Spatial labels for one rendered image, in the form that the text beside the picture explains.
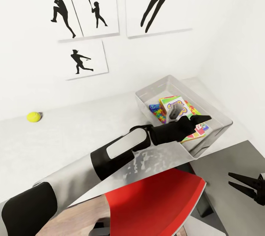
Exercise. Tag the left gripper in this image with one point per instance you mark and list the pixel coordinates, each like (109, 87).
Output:
(178, 131)

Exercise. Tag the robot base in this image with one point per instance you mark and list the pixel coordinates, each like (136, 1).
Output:
(100, 230)

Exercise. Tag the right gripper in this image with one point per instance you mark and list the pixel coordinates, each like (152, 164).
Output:
(258, 185)

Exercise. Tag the tennis ball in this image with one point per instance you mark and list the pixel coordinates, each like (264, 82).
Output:
(33, 117)

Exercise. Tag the board game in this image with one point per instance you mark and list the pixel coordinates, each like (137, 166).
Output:
(154, 108)
(204, 126)
(166, 104)

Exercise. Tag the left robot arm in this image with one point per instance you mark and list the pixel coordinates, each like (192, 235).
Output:
(28, 212)

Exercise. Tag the jigsaw puzzle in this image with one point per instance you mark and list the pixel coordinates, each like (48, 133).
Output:
(160, 116)
(193, 110)

